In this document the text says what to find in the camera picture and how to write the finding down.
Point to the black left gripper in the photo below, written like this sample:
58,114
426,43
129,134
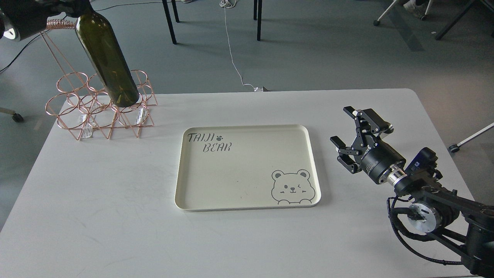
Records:
72,8

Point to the copper wire wine rack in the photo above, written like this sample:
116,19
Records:
83,107

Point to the chair caster left edge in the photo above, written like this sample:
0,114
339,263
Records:
14,115

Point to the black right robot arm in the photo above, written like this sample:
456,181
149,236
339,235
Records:
422,209

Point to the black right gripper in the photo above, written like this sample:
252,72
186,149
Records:
375,156

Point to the cream bear serving tray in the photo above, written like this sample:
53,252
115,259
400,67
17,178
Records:
246,167

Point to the office chair base right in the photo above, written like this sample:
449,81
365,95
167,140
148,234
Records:
421,11

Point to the chair leg with caster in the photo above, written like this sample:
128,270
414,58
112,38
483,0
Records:
456,147

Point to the dark green wine bottle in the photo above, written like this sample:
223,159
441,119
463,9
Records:
96,35

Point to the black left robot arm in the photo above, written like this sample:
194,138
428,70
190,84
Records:
23,18

